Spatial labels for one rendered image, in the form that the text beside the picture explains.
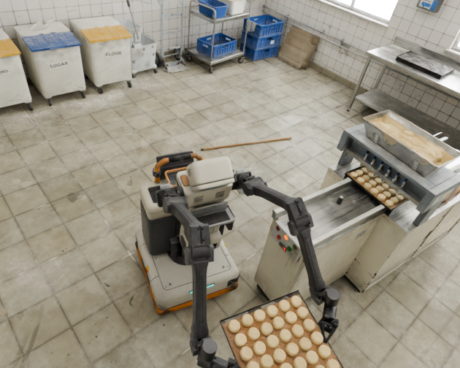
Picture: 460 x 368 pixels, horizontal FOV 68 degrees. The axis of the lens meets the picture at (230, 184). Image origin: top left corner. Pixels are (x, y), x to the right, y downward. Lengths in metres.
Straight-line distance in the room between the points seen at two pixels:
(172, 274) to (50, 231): 1.22
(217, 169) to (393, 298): 2.05
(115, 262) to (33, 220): 0.84
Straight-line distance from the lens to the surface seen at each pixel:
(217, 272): 2.53
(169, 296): 2.44
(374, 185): 2.59
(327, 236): 2.10
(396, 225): 2.52
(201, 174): 1.67
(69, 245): 3.11
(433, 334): 3.25
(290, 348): 1.55
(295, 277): 2.29
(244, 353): 1.50
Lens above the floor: 2.40
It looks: 42 degrees down
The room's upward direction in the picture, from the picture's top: 10 degrees clockwise
